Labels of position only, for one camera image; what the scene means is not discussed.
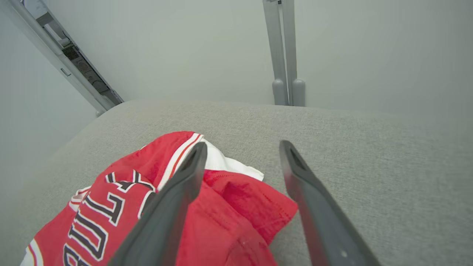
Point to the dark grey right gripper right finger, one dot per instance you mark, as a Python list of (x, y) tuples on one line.
[(325, 229)]

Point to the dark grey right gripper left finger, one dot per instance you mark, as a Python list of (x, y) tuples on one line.
[(166, 221)]

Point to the grey metal floor frame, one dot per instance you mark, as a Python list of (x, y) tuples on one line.
[(70, 62)]

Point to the grey partition post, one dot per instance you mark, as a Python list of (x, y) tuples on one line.
[(295, 55), (277, 55)]

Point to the red Bulls shorts white stripes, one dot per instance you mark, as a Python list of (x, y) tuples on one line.
[(229, 221)]

